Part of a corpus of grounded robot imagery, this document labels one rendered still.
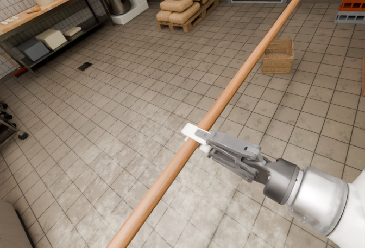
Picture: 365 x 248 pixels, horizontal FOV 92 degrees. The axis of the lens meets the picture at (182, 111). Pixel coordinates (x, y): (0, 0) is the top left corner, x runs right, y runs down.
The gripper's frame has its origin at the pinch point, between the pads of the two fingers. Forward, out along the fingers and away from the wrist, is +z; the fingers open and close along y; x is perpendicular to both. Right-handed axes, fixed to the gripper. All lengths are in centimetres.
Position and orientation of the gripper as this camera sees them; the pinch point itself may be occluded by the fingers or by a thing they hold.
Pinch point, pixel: (197, 138)
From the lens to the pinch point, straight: 42.1
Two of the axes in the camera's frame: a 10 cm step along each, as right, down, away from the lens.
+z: -7.7, -3.4, 5.3
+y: 2.3, 6.4, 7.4
